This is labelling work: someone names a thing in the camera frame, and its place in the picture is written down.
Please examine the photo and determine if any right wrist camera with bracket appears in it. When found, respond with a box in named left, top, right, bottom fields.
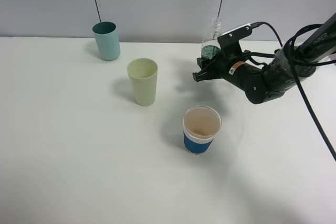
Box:
left=217, top=23, right=253, bottom=58

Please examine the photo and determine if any black right camera cable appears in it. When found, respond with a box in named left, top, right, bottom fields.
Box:
left=243, top=21, right=336, bottom=162

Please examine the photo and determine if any clear bottle with green label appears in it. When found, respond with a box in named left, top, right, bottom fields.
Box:
left=201, top=17, right=222, bottom=60

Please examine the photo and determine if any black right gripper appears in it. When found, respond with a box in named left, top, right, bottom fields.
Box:
left=192, top=50, right=265, bottom=93

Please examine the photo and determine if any cup with blue sleeve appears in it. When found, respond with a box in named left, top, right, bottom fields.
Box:
left=183, top=105, right=222, bottom=154

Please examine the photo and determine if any pale green plastic cup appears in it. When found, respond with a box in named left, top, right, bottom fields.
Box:
left=127, top=58, right=158, bottom=106

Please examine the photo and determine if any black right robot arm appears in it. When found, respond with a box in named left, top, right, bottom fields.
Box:
left=193, top=16, right=335, bottom=104

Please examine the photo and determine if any teal plastic cup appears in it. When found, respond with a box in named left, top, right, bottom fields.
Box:
left=92, top=22, right=120, bottom=61

